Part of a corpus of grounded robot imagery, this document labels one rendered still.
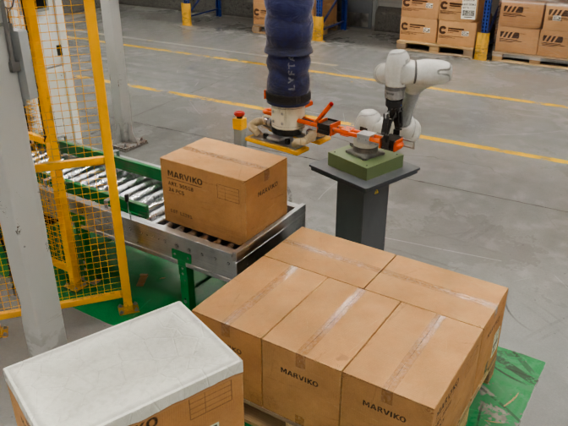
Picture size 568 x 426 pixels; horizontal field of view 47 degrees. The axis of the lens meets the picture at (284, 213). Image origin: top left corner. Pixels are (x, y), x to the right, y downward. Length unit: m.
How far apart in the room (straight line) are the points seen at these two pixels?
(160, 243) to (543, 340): 2.26
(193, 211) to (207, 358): 1.77
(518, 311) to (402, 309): 1.28
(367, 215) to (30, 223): 1.99
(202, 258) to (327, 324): 0.92
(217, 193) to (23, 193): 0.99
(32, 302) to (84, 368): 1.43
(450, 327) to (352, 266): 0.66
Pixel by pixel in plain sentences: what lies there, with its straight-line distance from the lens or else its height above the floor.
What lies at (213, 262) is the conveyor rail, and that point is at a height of 0.50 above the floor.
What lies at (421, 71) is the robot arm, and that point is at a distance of 2.92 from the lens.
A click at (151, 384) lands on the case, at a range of 2.01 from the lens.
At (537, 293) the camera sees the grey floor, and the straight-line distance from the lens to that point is 4.48.
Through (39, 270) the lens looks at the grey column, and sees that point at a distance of 3.46.
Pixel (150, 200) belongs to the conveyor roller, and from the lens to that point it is 4.23.
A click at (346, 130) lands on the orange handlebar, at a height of 1.28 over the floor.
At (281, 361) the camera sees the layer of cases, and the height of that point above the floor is 0.46.
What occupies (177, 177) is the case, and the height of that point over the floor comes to 0.86.
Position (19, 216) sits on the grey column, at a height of 0.94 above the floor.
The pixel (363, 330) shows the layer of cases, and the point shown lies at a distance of 2.99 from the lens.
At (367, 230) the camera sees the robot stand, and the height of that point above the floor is 0.36.
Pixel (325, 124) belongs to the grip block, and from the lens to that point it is 3.17.
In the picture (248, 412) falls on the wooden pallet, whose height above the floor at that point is 0.02.
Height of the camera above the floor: 2.32
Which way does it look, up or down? 27 degrees down
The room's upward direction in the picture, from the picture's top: straight up
